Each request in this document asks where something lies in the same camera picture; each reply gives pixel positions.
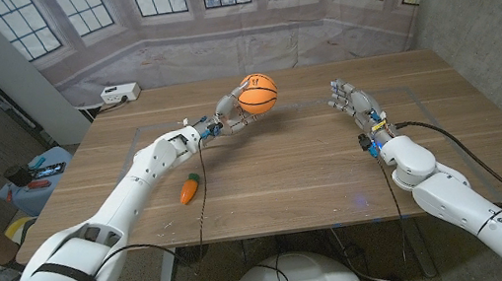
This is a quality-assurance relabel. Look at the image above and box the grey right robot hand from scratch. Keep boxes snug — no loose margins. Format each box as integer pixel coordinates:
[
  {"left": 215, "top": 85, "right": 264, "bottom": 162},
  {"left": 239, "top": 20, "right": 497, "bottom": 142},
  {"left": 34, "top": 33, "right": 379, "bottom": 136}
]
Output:
[{"left": 323, "top": 71, "right": 394, "bottom": 142}]

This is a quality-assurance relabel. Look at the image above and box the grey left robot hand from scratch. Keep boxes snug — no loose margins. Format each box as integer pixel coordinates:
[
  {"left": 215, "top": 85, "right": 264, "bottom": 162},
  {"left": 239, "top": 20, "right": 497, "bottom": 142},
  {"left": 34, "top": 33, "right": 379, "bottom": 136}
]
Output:
[{"left": 187, "top": 75, "right": 275, "bottom": 143}]

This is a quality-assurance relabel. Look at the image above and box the orange toy basketball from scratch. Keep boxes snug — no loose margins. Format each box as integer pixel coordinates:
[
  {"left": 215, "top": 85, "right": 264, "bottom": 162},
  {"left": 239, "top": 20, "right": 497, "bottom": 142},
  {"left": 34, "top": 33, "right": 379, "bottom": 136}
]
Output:
[{"left": 234, "top": 70, "right": 281, "bottom": 117}]

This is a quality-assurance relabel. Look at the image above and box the orange toy carrot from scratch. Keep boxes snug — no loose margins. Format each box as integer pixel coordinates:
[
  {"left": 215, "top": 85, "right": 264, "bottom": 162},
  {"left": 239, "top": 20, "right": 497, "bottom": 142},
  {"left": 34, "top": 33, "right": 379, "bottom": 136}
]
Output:
[{"left": 176, "top": 172, "right": 205, "bottom": 206}]

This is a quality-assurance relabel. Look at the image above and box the printed window backdrop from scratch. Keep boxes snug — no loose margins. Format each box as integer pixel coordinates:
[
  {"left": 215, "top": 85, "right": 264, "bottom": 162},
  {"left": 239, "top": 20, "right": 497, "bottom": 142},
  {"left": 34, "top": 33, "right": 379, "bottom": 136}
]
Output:
[{"left": 0, "top": 0, "right": 453, "bottom": 119}]

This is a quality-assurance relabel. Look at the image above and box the white power strip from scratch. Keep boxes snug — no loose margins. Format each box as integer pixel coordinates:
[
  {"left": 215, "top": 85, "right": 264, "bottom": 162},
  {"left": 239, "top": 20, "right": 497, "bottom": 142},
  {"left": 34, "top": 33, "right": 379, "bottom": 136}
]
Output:
[{"left": 99, "top": 81, "right": 143, "bottom": 106}]

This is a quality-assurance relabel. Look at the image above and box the black fan under table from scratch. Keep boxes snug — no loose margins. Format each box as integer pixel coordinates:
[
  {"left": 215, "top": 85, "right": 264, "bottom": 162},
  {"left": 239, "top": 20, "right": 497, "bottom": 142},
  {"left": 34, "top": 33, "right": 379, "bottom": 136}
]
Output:
[{"left": 172, "top": 243, "right": 213, "bottom": 268}]

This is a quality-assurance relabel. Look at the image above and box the grey table leg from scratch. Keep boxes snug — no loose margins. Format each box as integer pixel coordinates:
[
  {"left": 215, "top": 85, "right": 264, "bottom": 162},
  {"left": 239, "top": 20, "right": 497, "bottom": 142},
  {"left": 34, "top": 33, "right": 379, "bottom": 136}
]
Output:
[
  {"left": 149, "top": 246, "right": 182, "bottom": 281},
  {"left": 396, "top": 214, "right": 440, "bottom": 281}
]

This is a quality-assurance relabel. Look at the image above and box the blue stool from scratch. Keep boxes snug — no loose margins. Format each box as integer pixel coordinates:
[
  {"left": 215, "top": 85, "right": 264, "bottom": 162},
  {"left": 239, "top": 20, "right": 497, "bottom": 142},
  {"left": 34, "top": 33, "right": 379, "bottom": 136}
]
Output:
[{"left": 0, "top": 144, "right": 81, "bottom": 223}]

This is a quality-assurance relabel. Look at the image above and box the red tool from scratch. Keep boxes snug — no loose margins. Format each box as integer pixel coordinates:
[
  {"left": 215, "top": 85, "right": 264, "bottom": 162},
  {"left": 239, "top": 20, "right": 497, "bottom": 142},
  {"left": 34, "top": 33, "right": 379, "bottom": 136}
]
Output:
[{"left": 26, "top": 177, "right": 52, "bottom": 190}]

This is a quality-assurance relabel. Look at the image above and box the black cup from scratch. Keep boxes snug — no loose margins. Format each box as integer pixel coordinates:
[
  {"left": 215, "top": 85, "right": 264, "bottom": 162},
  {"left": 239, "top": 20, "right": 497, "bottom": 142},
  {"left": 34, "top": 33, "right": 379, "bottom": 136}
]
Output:
[{"left": 3, "top": 163, "right": 35, "bottom": 190}]

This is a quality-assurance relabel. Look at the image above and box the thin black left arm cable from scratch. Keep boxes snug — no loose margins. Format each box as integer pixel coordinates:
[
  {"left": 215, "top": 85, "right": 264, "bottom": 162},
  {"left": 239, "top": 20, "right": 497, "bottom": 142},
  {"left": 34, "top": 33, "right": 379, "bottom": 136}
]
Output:
[{"left": 53, "top": 137, "right": 224, "bottom": 281}]

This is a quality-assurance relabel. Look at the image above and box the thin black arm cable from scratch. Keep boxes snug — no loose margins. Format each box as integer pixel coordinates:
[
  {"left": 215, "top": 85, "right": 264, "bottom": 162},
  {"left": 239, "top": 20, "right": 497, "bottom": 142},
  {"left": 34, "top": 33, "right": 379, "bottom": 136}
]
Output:
[
  {"left": 53, "top": 137, "right": 224, "bottom": 281},
  {"left": 371, "top": 151, "right": 413, "bottom": 281}
]

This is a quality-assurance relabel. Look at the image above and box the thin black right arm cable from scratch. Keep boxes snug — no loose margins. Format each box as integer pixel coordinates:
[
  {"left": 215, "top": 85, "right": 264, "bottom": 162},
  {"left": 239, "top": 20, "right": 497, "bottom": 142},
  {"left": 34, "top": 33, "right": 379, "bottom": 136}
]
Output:
[{"left": 371, "top": 151, "right": 413, "bottom": 281}]

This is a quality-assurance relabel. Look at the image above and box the black power strip cable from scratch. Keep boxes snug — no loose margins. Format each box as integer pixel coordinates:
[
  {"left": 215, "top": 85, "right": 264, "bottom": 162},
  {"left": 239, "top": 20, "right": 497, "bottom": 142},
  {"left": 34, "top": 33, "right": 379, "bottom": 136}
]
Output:
[{"left": 85, "top": 94, "right": 131, "bottom": 121}]

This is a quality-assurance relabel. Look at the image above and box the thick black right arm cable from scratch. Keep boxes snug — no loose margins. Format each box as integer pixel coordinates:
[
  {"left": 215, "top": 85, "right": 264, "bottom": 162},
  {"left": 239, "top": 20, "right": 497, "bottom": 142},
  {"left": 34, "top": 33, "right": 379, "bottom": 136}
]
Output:
[{"left": 394, "top": 106, "right": 502, "bottom": 250}]

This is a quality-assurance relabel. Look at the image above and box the white cable under table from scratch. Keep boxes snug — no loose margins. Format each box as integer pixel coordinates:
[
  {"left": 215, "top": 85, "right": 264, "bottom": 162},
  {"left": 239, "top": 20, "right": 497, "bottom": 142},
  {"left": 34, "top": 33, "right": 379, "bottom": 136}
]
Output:
[{"left": 328, "top": 219, "right": 397, "bottom": 281}]

